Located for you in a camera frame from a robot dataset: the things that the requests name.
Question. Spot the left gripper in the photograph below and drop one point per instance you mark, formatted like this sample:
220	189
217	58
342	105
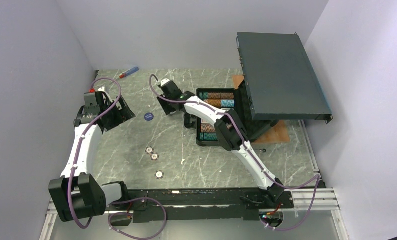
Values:
125	111

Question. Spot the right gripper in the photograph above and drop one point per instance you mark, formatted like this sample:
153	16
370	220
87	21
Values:
168	109

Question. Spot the blue small blind button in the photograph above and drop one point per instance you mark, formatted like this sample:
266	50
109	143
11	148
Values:
149	116

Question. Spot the poker chip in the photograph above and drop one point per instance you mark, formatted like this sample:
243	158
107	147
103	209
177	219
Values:
159	174
149	150
155	156

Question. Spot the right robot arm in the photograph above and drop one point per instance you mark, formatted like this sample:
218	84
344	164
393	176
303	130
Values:
272	191

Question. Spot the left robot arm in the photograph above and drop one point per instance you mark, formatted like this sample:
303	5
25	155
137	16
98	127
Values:
82	155

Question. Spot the top chip row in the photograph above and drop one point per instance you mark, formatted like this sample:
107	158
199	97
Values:
216	95

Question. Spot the chip row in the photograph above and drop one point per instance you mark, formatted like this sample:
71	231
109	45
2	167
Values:
216	95
221	103
207	128
208	137

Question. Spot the blue red screwdriver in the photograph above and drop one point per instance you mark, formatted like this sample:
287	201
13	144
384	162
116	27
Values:
129	72

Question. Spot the bottom chip row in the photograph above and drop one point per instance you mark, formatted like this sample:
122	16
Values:
208	137

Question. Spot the black poker chip case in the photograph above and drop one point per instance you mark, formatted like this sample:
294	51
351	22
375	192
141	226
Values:
251	129

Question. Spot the dark grey rack box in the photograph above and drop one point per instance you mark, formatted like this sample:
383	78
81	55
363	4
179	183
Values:
280	80

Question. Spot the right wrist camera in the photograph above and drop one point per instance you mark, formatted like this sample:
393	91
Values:
164	82

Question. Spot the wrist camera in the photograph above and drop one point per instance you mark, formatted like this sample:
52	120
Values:
101	89
164	82

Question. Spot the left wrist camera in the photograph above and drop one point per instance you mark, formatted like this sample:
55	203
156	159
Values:
101	89

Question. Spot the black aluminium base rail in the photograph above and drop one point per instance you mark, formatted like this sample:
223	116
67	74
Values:
205	203

